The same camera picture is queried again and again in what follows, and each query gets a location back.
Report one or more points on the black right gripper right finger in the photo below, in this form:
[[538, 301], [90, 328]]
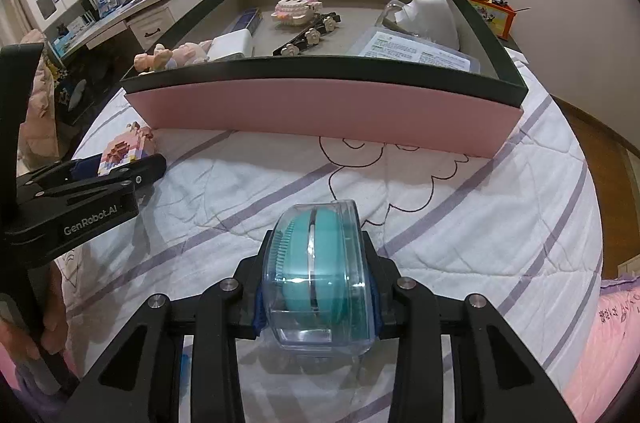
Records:
[[496, 377]]

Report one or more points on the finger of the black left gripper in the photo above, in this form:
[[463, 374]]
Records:
[[62, 179], [119, 191]]

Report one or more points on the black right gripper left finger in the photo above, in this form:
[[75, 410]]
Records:
[[137, 377]]

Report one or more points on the pink haired doll figure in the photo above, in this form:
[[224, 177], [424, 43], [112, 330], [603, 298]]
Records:
[[163, 58]]

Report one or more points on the white power adapter plug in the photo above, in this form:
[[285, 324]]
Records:
[[231, 46]]

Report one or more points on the teal brush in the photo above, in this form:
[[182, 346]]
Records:
[[316, 284]]

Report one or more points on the blue stick pack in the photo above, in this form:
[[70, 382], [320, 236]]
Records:
[[248, 20]]

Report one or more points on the pink Hello Kitty block figure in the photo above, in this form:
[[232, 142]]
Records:
[[296, 12]]

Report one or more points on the clear plastic packet with leaflet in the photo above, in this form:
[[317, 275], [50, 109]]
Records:
[[381, 43]]

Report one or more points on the white plug-in night light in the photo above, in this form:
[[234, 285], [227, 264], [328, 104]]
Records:
[[429, 19]]

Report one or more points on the pink down jacket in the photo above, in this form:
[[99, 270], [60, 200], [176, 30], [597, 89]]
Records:
[[38, 142]]

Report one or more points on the black office chair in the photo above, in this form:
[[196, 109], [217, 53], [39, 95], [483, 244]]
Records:
[[87, 77]]

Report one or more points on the pink bed blanket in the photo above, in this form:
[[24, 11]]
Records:
[[611, 351]]

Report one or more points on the white striped table cloth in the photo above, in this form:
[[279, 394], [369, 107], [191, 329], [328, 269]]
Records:
[[522, 228]]

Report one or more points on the white desk with drawers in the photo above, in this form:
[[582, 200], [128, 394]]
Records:
[[147, 19]]

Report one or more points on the black and pink storage box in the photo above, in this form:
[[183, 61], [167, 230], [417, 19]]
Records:
[[332, 91]]

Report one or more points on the red toy crate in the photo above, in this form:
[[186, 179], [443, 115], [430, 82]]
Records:
[[498, 18]]

